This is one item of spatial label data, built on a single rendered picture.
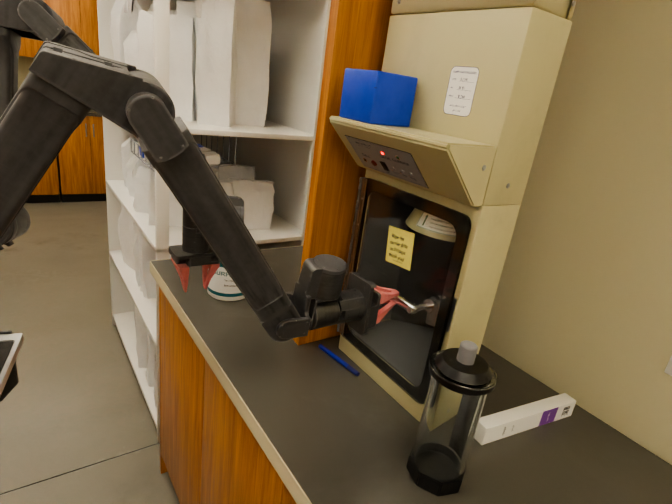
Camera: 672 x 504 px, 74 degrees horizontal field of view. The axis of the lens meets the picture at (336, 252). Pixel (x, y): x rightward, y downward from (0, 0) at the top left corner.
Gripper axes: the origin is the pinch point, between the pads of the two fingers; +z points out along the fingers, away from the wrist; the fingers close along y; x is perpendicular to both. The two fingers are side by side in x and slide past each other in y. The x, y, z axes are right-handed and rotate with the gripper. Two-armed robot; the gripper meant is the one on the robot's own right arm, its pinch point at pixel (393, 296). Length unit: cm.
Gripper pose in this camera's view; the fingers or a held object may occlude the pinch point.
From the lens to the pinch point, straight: 88.0
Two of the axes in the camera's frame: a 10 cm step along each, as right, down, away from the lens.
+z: 8.2, -0.9, 5.7
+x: -5.6, -3.5, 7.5
